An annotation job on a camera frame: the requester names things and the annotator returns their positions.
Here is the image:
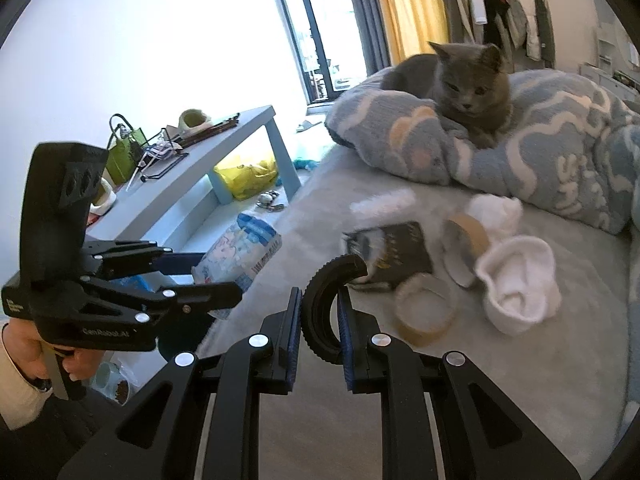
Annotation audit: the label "blue white tissue pack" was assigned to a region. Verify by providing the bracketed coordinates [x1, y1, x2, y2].
[192, 214, 282, 292]

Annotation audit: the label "black curved tape holder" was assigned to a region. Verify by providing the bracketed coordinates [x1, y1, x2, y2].
[300, 255, 367, 365]

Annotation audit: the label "white sock front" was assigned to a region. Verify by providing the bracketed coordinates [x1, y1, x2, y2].
[475, 235, 562, 336]

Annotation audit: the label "white sock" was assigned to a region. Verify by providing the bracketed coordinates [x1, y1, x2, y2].
[464, 194, 523, 244]
[475, 235, 562, 336]

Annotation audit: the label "black snack packet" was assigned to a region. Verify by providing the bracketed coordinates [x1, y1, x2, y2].
[341, 221, 433, 290]

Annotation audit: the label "person's left hand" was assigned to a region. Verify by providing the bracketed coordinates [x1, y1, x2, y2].
[2, 318, 104, 382]

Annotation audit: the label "light blue side table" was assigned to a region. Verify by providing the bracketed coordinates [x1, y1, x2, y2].
[87, 106, 300, 252]

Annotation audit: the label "small cat food bowl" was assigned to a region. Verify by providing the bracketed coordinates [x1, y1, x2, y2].
[91, 362, 132, 405]

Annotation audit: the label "yellow plastic bag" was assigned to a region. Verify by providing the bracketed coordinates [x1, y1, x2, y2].
[214, 156, 279, 200]

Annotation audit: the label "keys on floor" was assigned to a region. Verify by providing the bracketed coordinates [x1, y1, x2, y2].
[256, 190, 285, 212]

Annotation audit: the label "white left sleeve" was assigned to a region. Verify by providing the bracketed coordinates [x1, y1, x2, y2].
[0, 342, 52, 430]

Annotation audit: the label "green gift bag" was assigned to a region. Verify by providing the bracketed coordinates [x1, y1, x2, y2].
[105, 114, 148, 186]

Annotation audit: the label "brown tape roll front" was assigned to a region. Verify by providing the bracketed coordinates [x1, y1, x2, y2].
[394, 273, 458, 347]

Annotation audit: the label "brown tape roll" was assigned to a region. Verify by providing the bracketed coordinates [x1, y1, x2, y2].
[394, 273, 458, 347]
[440, 212, 490, 289]

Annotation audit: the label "grey bed mattress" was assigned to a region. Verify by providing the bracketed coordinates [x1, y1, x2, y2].
[200, 146, 631, 479]

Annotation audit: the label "dark wooden sticks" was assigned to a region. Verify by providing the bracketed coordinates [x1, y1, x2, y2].
[175, 114, 240, 148]

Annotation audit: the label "green white plush slipper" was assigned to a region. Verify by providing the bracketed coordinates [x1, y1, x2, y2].
[178, 108, 213, 138]

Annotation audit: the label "teal toy on floor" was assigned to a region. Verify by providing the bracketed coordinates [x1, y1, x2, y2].
[293, 158, 319, 171]

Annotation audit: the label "brown tape roll rear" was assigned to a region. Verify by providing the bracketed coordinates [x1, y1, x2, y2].
[440, 212, 490, 289]

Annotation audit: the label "white sock rear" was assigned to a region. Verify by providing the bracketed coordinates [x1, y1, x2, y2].
[464, 194, 523, 244]

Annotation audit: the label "white bubble wrap roll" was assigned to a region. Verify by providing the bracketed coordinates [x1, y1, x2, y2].
[349, 188, 416, 221]

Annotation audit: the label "balcony glass door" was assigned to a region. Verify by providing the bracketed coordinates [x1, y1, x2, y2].
[277, 0, 367, 106]

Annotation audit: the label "blue patterned fleece blanket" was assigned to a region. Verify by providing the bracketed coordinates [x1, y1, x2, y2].
[326, 70, 639, 234]

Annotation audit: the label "grey curtain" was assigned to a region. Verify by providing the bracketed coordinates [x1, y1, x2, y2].
[352, 0, 392, 76]

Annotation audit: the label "grey cat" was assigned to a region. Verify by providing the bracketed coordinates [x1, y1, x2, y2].
[380, 42, 511, 148]

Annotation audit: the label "yellow curtain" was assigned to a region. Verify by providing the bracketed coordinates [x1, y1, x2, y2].
[378, 0, 450, 65]

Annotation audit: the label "white vanity with mirror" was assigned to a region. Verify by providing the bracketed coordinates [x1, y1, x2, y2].
[579, 21, 639, 103]

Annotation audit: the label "hanging clothes rack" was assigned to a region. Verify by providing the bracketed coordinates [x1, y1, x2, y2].
[442, 0, 555, 73]

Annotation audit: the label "black wire stand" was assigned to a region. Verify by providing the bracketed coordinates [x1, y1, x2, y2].
[125, 127, 188, 190]

